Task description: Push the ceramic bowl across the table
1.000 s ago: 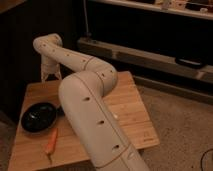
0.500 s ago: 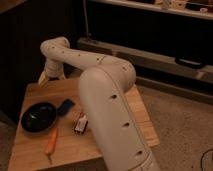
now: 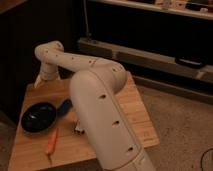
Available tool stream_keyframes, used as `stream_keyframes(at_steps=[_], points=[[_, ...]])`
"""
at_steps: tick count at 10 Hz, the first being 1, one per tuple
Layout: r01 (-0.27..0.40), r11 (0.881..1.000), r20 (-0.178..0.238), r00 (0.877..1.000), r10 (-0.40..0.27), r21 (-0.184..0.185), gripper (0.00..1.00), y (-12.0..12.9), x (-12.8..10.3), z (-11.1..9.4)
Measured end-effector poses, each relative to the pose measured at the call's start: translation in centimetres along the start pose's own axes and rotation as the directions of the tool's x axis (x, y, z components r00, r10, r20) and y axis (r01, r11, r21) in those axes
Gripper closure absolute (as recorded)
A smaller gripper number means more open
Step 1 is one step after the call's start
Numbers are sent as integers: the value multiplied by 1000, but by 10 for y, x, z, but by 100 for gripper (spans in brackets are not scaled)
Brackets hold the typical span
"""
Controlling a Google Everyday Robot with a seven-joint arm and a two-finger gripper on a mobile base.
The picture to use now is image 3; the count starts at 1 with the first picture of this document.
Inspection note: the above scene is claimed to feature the vertical metal pole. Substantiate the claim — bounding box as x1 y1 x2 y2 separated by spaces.
83 0 91 40

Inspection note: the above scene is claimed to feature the black ceramic bowl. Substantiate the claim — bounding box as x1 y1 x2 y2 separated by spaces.
21 102 57 133

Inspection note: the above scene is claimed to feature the black case handle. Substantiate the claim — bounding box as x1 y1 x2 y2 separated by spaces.
175 58 205 69

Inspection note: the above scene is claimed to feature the black red rectangular box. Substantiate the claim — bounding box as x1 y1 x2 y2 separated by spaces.
74 121 84 134

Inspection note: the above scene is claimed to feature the wall shelf with items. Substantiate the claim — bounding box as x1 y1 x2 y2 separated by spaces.
90 0 213 21

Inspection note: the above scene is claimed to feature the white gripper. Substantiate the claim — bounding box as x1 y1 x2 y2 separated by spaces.
34 67 60 88

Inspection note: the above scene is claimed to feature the grey long case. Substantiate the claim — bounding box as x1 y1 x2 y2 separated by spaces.
78 38 213 84

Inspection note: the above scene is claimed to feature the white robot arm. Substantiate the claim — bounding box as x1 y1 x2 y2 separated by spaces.
34 41 156 171

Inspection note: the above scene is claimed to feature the blue rectangular block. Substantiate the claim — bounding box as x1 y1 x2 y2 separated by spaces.
57 99 73 117

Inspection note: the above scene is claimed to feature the black cable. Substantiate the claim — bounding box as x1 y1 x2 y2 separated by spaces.
200 148 213 171

